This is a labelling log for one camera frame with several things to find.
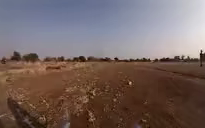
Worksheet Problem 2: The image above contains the grey dirt road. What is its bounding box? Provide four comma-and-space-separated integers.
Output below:
136, 61, 205, 82

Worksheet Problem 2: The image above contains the robot's own part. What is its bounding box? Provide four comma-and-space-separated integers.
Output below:
133, 120, 144, 128
60, 113, 71, 128

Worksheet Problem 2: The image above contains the brown dirt ground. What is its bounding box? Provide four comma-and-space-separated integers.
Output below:
0, 61, 205, 128

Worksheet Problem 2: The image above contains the row of trees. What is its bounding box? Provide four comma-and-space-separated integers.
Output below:
0, 50, 205, 63

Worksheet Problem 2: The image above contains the dry pale grass patch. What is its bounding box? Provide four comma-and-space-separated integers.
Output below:
0, 61, 91, 88

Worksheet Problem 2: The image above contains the dark pole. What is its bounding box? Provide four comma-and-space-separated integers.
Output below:
199, 49, 204, 68

